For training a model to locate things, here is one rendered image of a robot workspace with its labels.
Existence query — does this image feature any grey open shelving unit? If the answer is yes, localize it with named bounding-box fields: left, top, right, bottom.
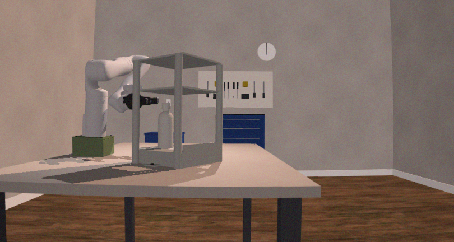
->
left=132, top=52, right=223, bottom=169

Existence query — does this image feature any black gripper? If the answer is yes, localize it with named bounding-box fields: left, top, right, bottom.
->
left=123, top=93, right=159, bottom=109

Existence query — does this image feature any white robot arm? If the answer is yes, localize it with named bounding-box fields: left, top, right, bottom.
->
left=82, top=55, right=148, bottom=137

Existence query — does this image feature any beige bottle with grey cap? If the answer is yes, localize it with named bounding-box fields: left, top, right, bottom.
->
left=158, top=103, right=174, bottom=148

